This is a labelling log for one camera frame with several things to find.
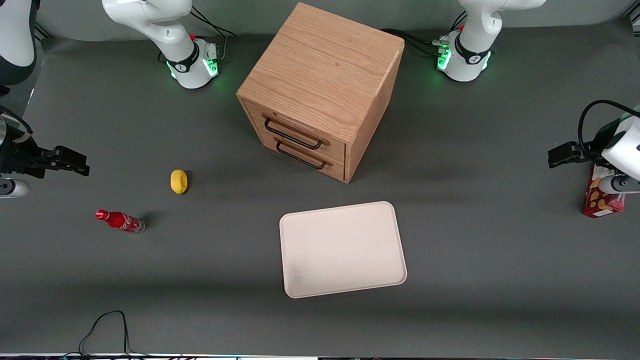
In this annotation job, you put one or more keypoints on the red cookie box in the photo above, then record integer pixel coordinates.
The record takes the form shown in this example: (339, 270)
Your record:
(602, 205)

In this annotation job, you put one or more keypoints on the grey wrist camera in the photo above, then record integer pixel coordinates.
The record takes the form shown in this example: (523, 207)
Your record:
(17, 188)
(622, 185)

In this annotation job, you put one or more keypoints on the red cola bottle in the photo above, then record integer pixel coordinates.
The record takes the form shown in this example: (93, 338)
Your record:
(120, 221)

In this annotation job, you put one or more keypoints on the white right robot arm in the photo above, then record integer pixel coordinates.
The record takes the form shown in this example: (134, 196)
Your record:
(170, 35)

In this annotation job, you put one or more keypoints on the cream plastic tray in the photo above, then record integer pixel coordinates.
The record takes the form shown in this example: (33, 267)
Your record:
(342, 250)

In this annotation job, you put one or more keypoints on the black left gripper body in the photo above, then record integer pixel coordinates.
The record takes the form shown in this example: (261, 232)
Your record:
(591, 150)

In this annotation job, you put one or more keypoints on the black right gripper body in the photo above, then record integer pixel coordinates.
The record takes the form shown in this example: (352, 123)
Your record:
(19, 155)

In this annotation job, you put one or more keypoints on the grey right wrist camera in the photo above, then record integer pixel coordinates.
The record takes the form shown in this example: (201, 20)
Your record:
(17, 188)

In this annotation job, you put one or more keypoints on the oak wood drawer front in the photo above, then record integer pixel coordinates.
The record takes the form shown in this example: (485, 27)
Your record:
(339, 171)
(337, 150)

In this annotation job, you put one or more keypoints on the oak wood drawer cabinet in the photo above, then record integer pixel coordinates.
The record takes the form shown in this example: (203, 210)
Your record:
(320, 70)

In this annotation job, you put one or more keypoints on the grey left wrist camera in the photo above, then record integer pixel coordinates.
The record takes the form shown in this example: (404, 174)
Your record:
(622, 185)

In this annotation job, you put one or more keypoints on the yellow toy lemon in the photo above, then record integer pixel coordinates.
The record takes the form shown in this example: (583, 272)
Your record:
(178, 181)

